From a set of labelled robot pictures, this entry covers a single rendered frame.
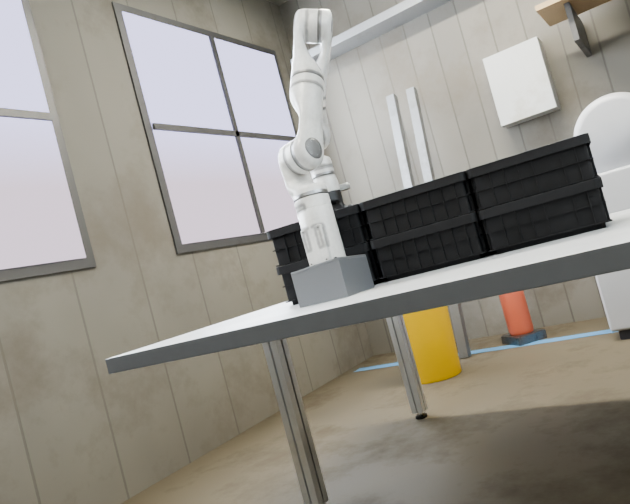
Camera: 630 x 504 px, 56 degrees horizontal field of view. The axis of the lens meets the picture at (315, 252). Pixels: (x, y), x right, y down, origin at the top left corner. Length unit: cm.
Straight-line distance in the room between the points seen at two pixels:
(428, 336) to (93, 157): 203
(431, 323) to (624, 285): 102
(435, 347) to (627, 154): 143
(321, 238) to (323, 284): 11
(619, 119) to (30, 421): 314
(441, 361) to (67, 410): 195
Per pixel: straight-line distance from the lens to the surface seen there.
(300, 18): 176
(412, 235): 161
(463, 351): 397
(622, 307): 356
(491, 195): 158
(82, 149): 322
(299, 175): 155
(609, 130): 354
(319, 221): 147
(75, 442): 288
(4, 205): 287
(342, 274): 142
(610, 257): 100
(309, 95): 159
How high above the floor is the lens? 78
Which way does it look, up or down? 2 degrees up
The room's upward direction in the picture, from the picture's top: 15 degrees counter-clockwise
